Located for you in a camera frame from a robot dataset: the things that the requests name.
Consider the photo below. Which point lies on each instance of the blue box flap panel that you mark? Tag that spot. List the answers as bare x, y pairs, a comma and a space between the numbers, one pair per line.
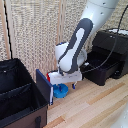
43, 85

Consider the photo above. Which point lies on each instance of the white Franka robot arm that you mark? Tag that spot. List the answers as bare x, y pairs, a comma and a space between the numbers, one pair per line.
78, 43

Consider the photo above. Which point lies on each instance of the blue plastic bowl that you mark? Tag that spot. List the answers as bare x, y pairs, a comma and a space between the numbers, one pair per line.
60, 93

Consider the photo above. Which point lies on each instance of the woven beige folding screen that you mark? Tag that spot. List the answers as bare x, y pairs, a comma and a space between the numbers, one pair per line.
30, 33

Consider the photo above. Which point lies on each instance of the black fabric storage box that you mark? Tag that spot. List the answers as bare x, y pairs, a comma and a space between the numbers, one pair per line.
16, 96

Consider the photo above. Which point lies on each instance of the black air fryer housing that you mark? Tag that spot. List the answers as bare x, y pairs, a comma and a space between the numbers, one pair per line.
115, 41

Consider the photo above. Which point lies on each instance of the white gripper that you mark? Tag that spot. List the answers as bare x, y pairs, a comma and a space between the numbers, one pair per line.
65, 78

